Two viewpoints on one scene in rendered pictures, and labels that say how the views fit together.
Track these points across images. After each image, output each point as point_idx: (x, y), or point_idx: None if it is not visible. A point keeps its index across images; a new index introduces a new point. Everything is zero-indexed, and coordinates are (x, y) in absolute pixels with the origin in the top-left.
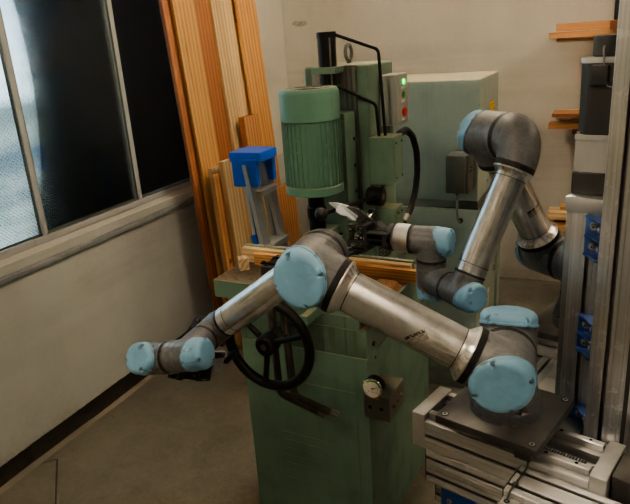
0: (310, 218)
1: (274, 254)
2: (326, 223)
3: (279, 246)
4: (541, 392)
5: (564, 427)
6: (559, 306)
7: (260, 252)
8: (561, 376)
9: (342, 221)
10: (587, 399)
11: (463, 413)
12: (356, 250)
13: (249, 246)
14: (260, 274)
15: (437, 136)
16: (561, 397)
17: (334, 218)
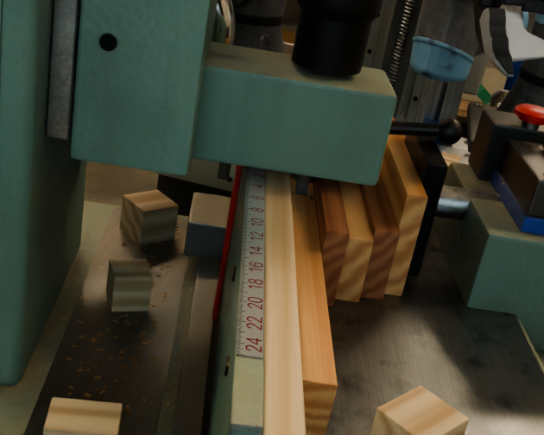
0: (379, 11)
1: (305, 305)
2: (206, 55)
3: (249, 272)
4: (478, 113)
5: (446, 152)
6: (261, 47)
7: (302, 360)
8: (428, 97)
9: (213, 22)
10: (461, 97)
11: None
12: None
13: (270, 406)
14: (433, 385)
15: None
16: (476, 106)
17: (212, 20)
